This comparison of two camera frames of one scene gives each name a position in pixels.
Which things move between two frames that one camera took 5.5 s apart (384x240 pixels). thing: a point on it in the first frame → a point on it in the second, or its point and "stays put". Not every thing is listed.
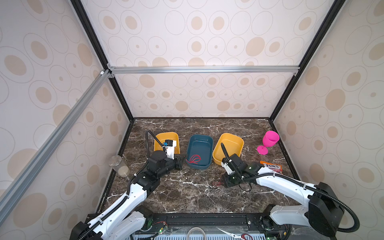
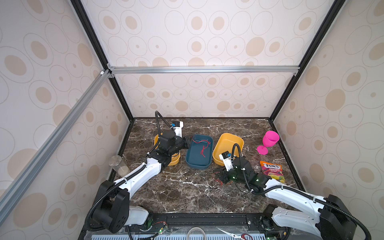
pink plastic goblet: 270,138 stays put
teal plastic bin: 200,151 stays put
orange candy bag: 275,167 stays put
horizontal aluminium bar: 184,69 stays put
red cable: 194,159 → 202,151
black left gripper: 178,163 → 185,143
